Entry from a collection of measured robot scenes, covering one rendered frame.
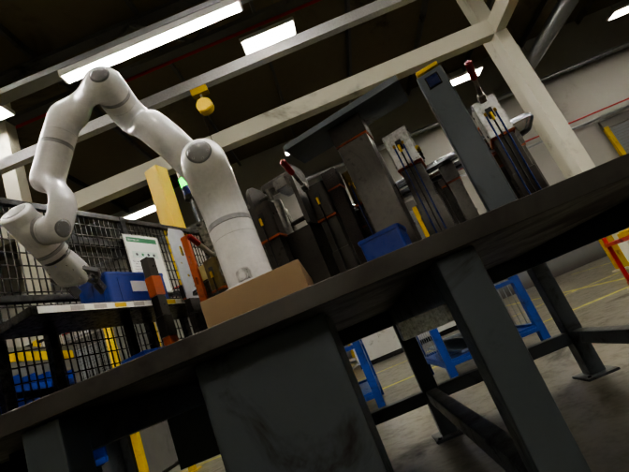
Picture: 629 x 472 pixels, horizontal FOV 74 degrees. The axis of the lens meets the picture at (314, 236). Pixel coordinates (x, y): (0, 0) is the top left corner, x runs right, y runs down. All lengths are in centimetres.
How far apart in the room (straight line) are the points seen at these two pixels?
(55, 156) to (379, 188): 90
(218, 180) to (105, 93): 43
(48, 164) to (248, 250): 62
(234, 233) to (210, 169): 17
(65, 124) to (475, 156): 113
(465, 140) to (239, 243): 62
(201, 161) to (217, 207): 12
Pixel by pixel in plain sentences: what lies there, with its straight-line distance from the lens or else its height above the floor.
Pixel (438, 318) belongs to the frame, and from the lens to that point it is 200.
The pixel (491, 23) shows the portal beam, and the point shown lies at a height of 339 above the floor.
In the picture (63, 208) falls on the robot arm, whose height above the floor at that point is 117.
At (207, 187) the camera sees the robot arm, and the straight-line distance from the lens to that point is 112.
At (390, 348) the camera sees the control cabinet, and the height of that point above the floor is 17.
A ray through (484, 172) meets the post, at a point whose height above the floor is 83.
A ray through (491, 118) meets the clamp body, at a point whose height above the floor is 100.
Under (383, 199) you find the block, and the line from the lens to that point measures 113.
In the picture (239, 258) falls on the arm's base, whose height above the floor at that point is 87.
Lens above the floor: 58
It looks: 15 degrees up
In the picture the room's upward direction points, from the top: 23 degrees counter-clockwise
